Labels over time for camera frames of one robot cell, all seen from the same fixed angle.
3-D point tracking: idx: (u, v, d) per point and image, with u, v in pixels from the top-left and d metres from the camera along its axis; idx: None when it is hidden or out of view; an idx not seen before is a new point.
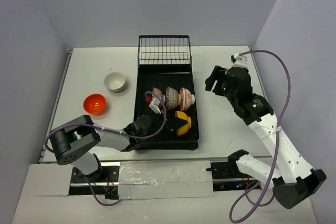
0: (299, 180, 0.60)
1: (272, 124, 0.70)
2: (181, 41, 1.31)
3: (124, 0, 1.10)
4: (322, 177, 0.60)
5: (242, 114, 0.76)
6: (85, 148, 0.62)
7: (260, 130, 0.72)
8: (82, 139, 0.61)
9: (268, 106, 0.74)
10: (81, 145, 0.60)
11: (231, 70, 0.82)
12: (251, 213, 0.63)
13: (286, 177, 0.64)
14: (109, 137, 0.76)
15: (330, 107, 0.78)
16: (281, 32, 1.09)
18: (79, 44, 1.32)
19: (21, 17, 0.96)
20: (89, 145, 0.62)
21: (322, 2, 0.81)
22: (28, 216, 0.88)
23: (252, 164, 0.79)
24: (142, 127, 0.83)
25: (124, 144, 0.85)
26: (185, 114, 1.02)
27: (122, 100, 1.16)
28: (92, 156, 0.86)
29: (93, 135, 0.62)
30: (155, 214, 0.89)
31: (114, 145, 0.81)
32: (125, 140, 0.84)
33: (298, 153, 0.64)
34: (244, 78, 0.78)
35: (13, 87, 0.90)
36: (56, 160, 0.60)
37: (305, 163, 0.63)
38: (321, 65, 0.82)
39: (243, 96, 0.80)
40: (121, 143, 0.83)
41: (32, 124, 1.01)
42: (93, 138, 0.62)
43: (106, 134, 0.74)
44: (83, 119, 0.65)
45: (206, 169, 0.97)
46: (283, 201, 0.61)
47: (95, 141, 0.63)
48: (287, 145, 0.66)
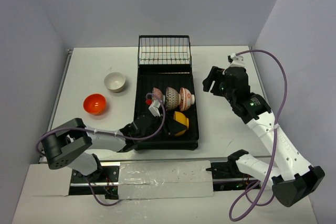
0: (297, 177, 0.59)
1: (270, 121, 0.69)
2: (181, 41, 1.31)
3: (125, 0, 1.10)
4: (320, 173, 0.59)
5: (240, 113, 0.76)
6: (76, 152, 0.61)
7: (258, 128, 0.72)
8: (73, 144, 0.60)
9: (266, 104, 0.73)
10: (71, 149, 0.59)
11: (229, 70, 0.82)
12: (248, 212, 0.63)
13: (285, 174, 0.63)
14: (103, 139, 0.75)
15: (330, 107, 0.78)
16: (281, 31, 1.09)
18: (79, 44, 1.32)
19: (21, 17, 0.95)
20: (80, 149, 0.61)
21: (322, 2, 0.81)
22: (28, 216, 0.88)
23: (252, 164, 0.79)
24: (142, 129, 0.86)
25: (119, 145, 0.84)
26: (182, 116, 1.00)
27: (122, 99, 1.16)
28: (90, 157, 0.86)
29: (84, 139, 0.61)
30: (155, 214, 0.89)
31: (109, 146, 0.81)
32: (122, 141, 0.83)
33: (296, 151, 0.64)
34: (242, 77, 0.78)
35: (13, 88, 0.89)
36: (48, 165, 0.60)
37: (303, 160, 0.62)
38: (321, 64, 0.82)
39: (241, 95, 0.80)
40: (116, 144, 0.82)
41: (32, 124, 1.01)
42: (84, 142, 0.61)
43: (100, 136, 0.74)
44: (76, 122, 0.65)
45: (206, 169, 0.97)
46: (282, 199, 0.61)
47: (86, 145, 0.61)
48: (285, 142, 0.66)
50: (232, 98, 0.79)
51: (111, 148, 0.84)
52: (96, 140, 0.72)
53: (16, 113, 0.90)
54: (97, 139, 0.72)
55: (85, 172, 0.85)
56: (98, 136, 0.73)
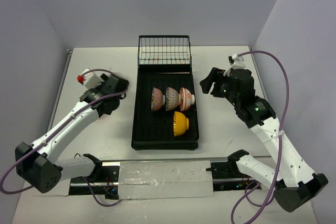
0: (302, 184, 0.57)
1: (275, 127, 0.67)
2: (181, 41, 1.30)
3: (125, 0, 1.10)
4: (324, 181, 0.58)
5: (244, 117, 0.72)
6: (45, 171, 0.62)
7: (262, 134, 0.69)
8: (35, 171, 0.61)
9: (271, 109, 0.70)
10: (40, 174, 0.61)
11: (234, 73, 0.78)
12: (255, 218, 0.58)
13: (288, 181, 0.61)
14: (65, 134, 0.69)
15: (330, 106, 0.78)
16: (281, 31, 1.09)
18: (79, 44, 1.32)
19: (21, 16, 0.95)
20: (46, 168, 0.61)
21: (322, 2, 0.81)
22: (27, 216, 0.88)
23: (252, 166, 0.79)
24: (112, 85, 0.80)
25: (88, 115, 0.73)
26: (182, 116, 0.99)
27: (122, 100, 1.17)
28: (79, 159, 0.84)
29: (42, 159, 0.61)
30: (155, 214, 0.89)
31: (76, 130, 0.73)
32: (86, 113, 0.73)
33: (300, 158, 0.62)
34: (247, 81, 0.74)
35: (13, 87, 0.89)
36: (43, 192, 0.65)
37: (307, 167, 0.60)
38: (321, 64, 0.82)
39: (245, 99, 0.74)
40: (86, 119, 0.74)
41: (32, 124, 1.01)
42: (42, 161, 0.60)
43: (57, 136, 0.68)
44: (22, 149, 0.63)
45: (206, 169, 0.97)
46: (284, 204, 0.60)
47: (46, 162, 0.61)
48: (289, 149, 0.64)
50: (237, 102, 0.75)
51: (88, 124, 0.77)
52: (58, 144, 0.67)
53: (16, 112, 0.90)
54: (57, 143, 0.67)
55: (86, 173, 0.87)
56: (55, 139, 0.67)
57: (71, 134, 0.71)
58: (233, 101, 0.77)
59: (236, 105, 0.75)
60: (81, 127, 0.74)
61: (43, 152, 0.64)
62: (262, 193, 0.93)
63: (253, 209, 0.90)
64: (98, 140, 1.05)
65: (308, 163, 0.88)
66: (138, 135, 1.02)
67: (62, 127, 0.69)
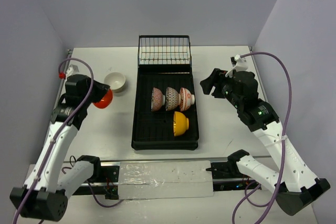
0: (304, 190, 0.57)
1: (278, 131, 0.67)
2: (181, 41, 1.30)
3: (124, 0, 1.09)
4: (325, 186, 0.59)
5: (247, 120, 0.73)
6: (52, 202, 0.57)
7: (265, 138, 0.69)
8: (42, 208, 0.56)
9: (274, 113, 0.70)
10: (47, 209, 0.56)
11: (237, 75, 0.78)
12: (263, 217, 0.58)
13: (290, 185, 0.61)
14: (56, 157, 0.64)
15: (330, 108, 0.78)
16: (281, 32, 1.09)
18: (78, 44, 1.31)
19: (19, 14, 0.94)
20: (51, 199, 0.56)
21: (322, 4, 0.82)
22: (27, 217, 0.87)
23: (253, 167, 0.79)
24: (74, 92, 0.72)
25: (67, 132, 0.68)
26: (182, 116, 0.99)
27: (122, 100, 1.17)
28: (77, 168, 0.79)
29: (42, 194, 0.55)
30: (155, 213, 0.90)
31: (64, 148, 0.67)
32: (65, 132, 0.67)
33: (303, 162, 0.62)
34: (251, 84, 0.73)
35: (12, 87, 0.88)
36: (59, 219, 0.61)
37: (310, 172, 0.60)
38: (320, 65, 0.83)
39: (249, 102, 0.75)
40: (68, 138, 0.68)
41: (32, 125, 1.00)
42: (44, 195, 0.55)
43: (49, 163, 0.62)
44: (19, 193, 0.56)
45: (206, 169, 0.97)
46: (285, 208, 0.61)
47: (48, 194, 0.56)
48: (292, 153, 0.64)
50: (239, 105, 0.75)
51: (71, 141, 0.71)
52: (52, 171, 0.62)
53: (16, 113, 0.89)
54: (50, 171, 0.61)
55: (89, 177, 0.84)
56: (48, 170, 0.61)
57: (60, 156, 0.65)
58: (236, 104, 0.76)
59: (239, 108, 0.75)
60: (67, 145, 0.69)
61: (42, 183, 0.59)
62: (262, 193, 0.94)
63: (252, 208, 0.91)
64: (99, 140, 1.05)
65: (307, 163, 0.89)
66: (138, 135, 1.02)
67: (48, 155, 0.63)
